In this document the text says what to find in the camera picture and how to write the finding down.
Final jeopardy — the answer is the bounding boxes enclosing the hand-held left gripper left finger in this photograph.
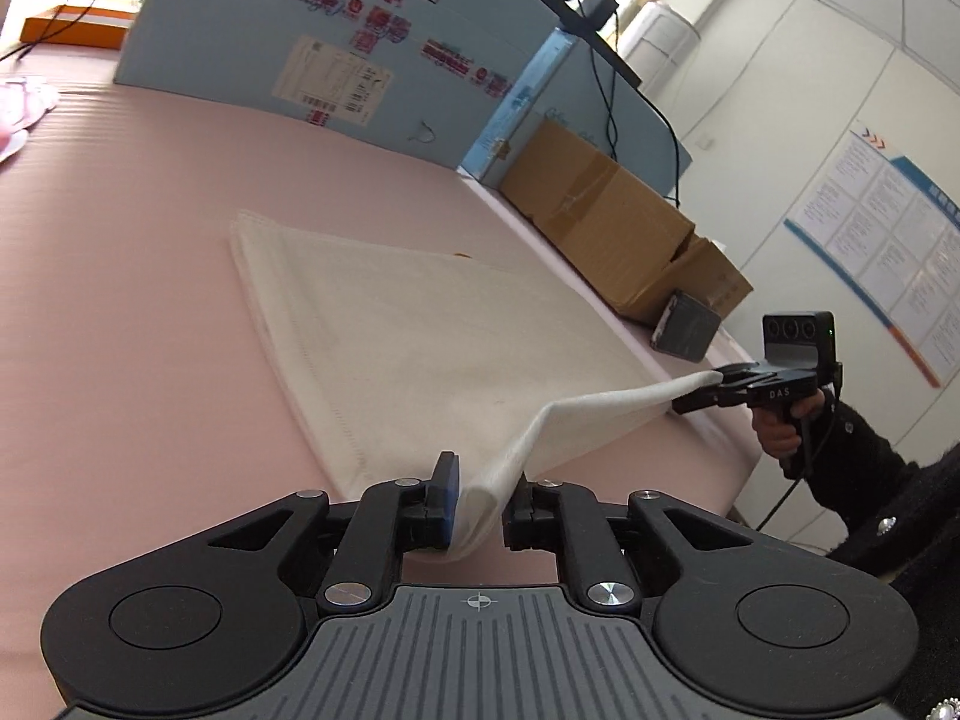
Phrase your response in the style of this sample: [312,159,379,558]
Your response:
[206,450,462,614]

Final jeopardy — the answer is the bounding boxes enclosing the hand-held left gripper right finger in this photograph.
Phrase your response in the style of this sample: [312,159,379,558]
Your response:
[501,476,755,610]

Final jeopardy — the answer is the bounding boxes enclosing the white cloth towel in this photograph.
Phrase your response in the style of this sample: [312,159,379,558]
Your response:
[227,210,725,562]

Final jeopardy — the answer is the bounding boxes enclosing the person's right forearm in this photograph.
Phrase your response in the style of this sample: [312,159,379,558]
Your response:
[806,397,912,515]

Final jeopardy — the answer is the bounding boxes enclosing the person's right hand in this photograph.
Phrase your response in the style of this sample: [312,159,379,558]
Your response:
[752,388,826,460]

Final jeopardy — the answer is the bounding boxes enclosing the small grey box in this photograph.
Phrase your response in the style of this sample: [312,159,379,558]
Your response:
[651,289,722,359]

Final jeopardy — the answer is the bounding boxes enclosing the open brown cardboard box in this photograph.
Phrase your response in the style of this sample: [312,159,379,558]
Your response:
[499,120,755,327]

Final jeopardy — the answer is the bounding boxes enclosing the person's black clothing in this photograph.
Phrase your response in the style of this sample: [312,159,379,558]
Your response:
[825,442,960,720]

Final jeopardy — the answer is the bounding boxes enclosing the narrow blue cardboard box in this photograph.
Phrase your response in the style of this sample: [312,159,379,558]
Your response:
[459,28,695,203]

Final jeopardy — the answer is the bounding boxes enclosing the white air conditioner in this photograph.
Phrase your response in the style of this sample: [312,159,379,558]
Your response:
[616,1,702,83]

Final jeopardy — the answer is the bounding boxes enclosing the large blue cardboard box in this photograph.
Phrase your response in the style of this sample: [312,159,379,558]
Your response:
[112,0,560,170]

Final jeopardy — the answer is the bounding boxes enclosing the red paper-cut decoration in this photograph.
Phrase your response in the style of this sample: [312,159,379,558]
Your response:
[0,75,59,166]

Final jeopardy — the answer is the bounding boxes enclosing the orange flat box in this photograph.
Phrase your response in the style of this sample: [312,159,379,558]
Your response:
[19,6,143,52]

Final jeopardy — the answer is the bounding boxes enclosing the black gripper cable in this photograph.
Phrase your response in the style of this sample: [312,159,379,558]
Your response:
[754,364,845,533]

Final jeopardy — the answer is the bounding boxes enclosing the wall poster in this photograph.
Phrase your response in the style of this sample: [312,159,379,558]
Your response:
[784,120,960,389]

